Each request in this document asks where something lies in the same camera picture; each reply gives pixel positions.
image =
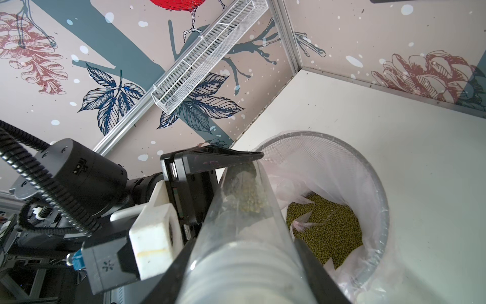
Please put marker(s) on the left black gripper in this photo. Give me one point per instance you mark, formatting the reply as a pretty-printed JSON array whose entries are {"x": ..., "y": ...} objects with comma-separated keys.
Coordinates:
[{"x": 191, "y": 181}]

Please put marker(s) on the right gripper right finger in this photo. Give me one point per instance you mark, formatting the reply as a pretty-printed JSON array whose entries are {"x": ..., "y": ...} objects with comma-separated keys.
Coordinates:
[{"x": 322, "y": 285}]

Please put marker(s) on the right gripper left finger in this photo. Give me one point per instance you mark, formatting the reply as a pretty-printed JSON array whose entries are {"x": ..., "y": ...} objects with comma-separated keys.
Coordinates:
[{"x": 168, "y": 287}]

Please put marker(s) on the tall clear bean jar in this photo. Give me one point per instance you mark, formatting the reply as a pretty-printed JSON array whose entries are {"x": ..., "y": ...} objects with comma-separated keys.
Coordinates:
[{"x": 244, "y": 252}]

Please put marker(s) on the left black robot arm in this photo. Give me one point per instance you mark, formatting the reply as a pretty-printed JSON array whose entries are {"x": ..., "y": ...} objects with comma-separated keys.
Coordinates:
[{"x": 67, "y": 188}]

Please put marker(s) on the mung beans in bin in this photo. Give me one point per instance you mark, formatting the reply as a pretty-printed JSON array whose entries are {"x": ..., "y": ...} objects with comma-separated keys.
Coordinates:
[{"x": 329, "y": 229}]

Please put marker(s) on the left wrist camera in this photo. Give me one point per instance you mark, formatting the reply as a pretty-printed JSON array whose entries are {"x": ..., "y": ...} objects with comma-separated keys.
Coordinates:
[{"x": 137, "y": 244}]

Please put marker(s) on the white wire mesh shelf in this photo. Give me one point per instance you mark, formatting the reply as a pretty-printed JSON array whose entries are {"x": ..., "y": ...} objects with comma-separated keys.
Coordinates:
[{"x": 205, "y": 52}]

